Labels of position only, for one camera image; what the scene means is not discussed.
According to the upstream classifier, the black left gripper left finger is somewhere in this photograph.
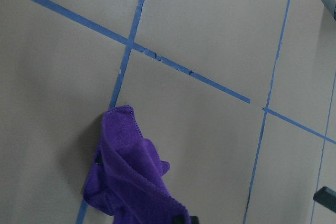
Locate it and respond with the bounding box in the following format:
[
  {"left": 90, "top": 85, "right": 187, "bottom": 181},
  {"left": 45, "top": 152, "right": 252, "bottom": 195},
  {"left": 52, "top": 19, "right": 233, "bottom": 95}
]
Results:
[{"left": 172, "top": 216, "right": 199, "bottom": 224}]

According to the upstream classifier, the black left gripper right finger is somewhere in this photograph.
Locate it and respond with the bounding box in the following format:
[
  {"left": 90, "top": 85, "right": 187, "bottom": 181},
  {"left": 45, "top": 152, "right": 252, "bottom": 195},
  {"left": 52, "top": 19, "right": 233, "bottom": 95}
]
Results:
[{"left": 313, "top": 186, "right": 336, "bottom": 210}]

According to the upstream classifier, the purple microfiber towel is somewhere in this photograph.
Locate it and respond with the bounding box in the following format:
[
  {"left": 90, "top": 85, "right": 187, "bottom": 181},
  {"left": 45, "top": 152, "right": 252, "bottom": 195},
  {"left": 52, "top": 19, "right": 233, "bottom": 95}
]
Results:
[{"left": 83, "top": 105, "right": 190, "bottom": 223}]

